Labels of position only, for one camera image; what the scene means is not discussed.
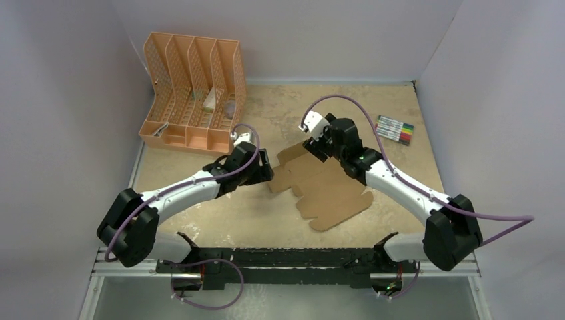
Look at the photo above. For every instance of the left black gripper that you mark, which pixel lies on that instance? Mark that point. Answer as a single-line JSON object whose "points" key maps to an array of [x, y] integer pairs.
{"points": [[263, 172]]}

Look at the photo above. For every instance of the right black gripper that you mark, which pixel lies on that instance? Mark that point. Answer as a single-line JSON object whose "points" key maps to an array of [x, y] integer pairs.
{"points": [[314, 144]]}

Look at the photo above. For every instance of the brown cardboard box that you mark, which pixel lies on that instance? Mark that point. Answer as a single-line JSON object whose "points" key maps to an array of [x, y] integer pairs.
{"points": [[327, 196]]}

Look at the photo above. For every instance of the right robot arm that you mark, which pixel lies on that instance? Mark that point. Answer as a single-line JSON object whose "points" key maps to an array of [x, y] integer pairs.
{"points": [[449, 236]]}

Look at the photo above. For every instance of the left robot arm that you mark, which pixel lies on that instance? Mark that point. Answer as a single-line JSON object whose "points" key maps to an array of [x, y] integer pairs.
{"points": [[129, 228]]}

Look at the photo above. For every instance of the pack of coloured markers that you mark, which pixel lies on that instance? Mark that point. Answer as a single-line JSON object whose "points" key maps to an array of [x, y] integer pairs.
{"points": [[394, 130]]}

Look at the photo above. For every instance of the small grey object in organizer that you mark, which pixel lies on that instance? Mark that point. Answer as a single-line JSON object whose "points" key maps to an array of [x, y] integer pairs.
{"points": [[229, 109]]}

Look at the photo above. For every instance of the white card in organizer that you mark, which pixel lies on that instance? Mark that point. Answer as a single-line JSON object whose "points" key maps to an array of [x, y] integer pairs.
{"points": [[209, 104]]}

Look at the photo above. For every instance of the orange plastic file organizer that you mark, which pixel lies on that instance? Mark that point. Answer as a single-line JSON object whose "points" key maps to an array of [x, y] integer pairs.
{"points": [[182, 69]]}

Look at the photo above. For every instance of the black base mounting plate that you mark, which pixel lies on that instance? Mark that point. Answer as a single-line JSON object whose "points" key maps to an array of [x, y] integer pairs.
{"points": [[355, 267]]}

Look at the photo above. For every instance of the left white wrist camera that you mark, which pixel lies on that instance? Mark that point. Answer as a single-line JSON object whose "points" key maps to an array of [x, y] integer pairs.
{"points": [[239, 138]]}

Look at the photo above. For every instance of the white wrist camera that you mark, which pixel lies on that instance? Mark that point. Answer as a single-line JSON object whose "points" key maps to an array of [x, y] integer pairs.
{"points": [[314, 124], [239, 138]]}

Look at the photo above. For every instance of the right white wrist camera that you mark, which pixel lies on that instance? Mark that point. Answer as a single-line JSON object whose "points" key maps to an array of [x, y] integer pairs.
{"points": [[314, 124]]}

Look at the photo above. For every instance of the aluminium rail frame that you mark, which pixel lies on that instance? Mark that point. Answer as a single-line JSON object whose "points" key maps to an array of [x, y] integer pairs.
{"points": [[467, 268]]}

